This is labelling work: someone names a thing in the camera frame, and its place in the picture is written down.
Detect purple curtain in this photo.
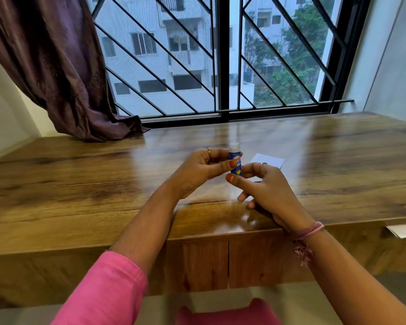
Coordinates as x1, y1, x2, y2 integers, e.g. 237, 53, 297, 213
0, 0, 150, 143

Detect pink thread wrist band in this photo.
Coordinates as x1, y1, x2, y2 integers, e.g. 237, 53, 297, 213
290, 221, 325, 268

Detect white apartment building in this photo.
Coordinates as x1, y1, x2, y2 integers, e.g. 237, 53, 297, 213
87, 0, 312, 116

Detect blue and white glue stick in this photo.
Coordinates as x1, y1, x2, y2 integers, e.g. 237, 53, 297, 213
229, 143, 243, 176

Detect small white paper sheet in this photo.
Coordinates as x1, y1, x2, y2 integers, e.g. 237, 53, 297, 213
250, 153, 287, 182

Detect pink sleeve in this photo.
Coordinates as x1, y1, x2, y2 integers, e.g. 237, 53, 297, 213
50, 251, 149, 325

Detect person's right hand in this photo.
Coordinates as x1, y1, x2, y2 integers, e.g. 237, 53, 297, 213
226, 162, 315, 233

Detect green trees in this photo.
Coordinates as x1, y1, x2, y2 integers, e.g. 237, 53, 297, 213
242, 2, 329, 107

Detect wooden desk drawer front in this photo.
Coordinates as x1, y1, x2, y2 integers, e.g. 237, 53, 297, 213
148, 239, 229, 296
228, 218, 406, 289

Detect black window grille frame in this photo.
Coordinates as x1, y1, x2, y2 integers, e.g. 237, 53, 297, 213
85, 0, 373, 129

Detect person's left forearm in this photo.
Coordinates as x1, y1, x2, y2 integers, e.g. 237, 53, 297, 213
109, 179, 190, 276

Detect pink garment on lap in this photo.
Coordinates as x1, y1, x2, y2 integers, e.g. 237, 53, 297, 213
175, 298, 282, 325

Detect person's right forearm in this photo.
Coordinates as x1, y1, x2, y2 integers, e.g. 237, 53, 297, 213
289, 227, 406, 325

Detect person's left hand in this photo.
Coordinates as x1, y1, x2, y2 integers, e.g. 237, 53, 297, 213
171, 148, 243, 200

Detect white paper slip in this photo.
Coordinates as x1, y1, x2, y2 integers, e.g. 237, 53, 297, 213
386, 223, 406, 239

